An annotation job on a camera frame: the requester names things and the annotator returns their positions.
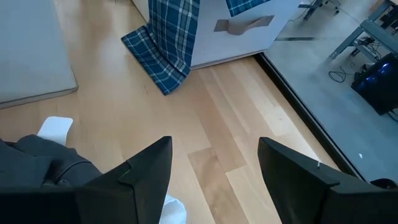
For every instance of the blue plaid shirt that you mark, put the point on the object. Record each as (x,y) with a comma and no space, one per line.
(168,46)

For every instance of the dark grey garment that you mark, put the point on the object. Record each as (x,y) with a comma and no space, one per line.
(37,161)

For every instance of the grey metal table frame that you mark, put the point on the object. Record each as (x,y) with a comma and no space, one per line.
(376,32)

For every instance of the beige fabric storage bin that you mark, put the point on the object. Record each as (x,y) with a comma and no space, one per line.
(31,46)
(217,46)

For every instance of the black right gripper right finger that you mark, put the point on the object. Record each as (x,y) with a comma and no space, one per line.
(298,186)

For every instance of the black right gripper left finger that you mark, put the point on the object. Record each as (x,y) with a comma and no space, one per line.
(136,193)

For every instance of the black computer with blue light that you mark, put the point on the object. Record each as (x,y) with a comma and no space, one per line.
(376,90)

